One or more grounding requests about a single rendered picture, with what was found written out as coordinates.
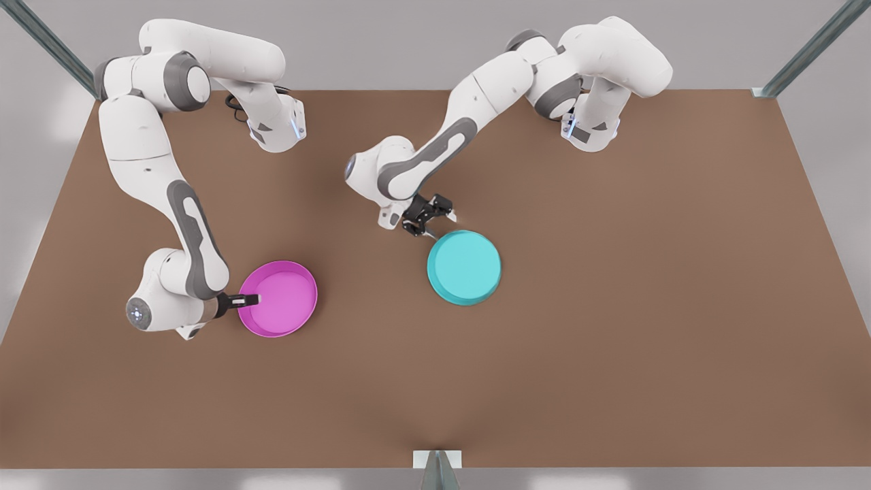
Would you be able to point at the silver frame post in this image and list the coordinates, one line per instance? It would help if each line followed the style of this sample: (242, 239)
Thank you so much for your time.
(810, 47)
(51, 44)
(439, 471)

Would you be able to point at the blue plate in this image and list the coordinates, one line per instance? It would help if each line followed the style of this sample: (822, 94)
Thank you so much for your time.
(465, 267)

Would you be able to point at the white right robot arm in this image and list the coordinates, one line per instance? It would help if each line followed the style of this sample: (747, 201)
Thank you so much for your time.
(136, 146)

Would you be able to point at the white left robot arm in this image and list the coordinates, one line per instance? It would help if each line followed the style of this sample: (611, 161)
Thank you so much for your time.
(476, 95)

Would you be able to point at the pink plate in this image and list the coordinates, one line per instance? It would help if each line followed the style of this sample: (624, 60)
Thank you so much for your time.
(280, 299)

